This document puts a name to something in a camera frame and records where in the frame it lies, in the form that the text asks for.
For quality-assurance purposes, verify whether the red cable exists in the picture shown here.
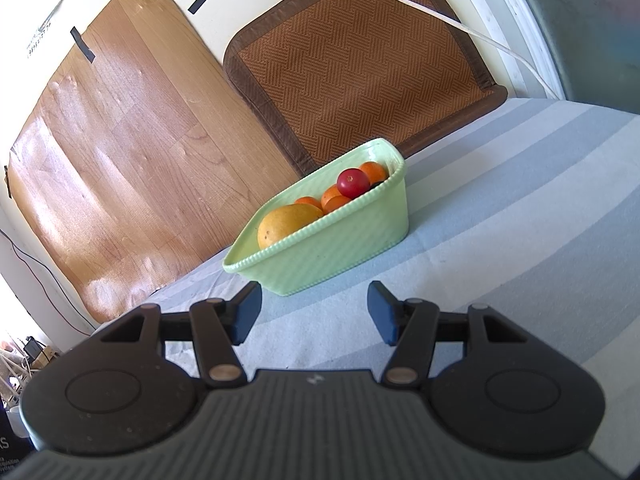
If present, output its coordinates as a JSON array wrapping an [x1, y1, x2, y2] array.
[[10, 245, 93, 335]]

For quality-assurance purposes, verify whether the white window frame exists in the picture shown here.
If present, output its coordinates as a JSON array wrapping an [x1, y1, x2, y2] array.
[[480, 0, 568, 101]]

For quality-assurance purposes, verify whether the white mug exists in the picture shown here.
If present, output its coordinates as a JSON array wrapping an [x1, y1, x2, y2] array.
[[6, 405, 28, 438]]

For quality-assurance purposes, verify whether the red plum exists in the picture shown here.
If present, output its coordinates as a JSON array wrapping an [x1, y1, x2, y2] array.
[[336, 168, 371, 199]]

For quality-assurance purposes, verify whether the black cable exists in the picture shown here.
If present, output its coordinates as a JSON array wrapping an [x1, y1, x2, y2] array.
[[0, 227, 66, 306]]

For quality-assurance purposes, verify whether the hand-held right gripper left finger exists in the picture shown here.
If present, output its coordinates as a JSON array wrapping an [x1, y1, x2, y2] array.
[[101, 281, 263, 388]]

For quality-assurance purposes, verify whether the yellow mango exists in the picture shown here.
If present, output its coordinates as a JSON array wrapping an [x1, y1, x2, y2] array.
[[257, 203, 325, 250]]

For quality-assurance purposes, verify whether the brown woven mat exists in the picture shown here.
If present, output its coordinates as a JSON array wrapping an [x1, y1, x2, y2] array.
[[222, 0, 508, 177]]

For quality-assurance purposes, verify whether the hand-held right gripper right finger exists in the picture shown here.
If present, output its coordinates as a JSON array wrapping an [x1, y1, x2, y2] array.
[[367, 281, 528, 388]]

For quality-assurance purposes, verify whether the striped bed sheet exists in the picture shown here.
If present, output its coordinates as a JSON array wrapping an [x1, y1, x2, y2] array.
[[90, 97, 640, 480]]

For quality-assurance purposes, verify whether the wood pattern floor sheet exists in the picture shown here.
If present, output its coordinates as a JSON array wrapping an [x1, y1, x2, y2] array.
[[7, 0, 301, 325]]

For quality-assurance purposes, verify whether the white charging cable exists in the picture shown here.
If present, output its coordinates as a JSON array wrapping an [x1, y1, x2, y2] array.
[[295, 0, 560, 100]]

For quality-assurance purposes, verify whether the light green plastic basket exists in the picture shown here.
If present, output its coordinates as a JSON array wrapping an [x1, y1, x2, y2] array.
[[222, 137, 411, 296]]

